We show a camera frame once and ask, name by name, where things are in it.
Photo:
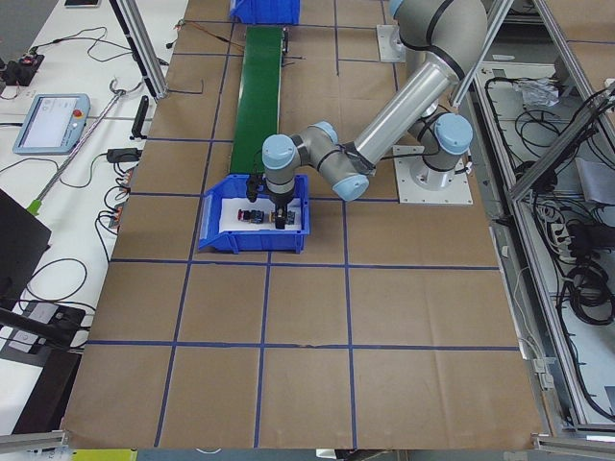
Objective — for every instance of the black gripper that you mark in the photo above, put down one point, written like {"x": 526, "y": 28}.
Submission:
{"x": 280, "y": 199}

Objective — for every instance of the yellow push button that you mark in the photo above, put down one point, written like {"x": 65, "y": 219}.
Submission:
{"x": 289, "y": 218}

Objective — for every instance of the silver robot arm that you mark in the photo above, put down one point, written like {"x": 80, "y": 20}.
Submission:
{"x": 450, "y": 34}

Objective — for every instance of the blue left plastic bin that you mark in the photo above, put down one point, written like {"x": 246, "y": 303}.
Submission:
{"x": 236, "y": 241}

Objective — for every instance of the blue plastic bin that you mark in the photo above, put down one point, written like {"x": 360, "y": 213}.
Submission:
{"x": 266, "y": 11}
{"x": 236, "y": 241}

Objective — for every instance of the green conveyor belt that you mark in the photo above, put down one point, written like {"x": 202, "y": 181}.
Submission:
{"x": 258, "y": 105}

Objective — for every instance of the black power adapter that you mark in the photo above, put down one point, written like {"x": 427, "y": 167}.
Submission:
{"x": 118, "y": 155}

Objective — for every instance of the blue right plastic bin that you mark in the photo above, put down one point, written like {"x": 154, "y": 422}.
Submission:
{"x": 266, "y": 11}

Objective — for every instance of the teach pendant tablet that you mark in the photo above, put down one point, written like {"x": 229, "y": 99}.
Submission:
{"x": 53, "y": 125}

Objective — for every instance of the metal reacher tool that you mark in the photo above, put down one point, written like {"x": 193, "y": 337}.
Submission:
{"x": 118, "y": 93}

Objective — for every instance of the black laptop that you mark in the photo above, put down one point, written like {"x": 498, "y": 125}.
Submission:
{"x": 24, "y": 239}

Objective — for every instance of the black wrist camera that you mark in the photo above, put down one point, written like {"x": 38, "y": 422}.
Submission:
{"x": 255, "y": 185}

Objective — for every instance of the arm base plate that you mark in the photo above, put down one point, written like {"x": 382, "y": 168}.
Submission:
{"x": 391, "y": 49}
{"x": 418, "y": 184}

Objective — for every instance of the aluminium frame post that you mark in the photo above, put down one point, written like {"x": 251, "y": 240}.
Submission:
{"x": 134, "y": 30}

